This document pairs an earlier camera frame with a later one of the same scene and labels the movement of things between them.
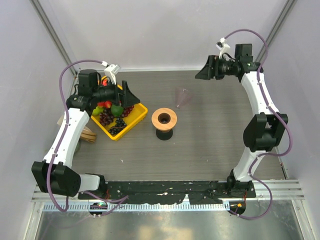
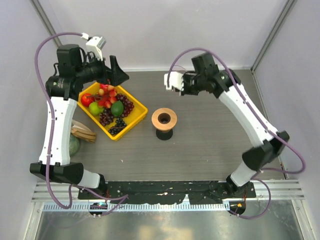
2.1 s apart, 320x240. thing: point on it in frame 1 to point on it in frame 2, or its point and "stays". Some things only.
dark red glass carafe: x=164 y=136 stays
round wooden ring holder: x=164 y=119 stays
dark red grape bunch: x=106 y=117 stays
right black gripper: x=206 y=73 to x=185 y=77
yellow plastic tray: x=138 y=113 stays
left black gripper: x=126 y=99 to x=118 y=75
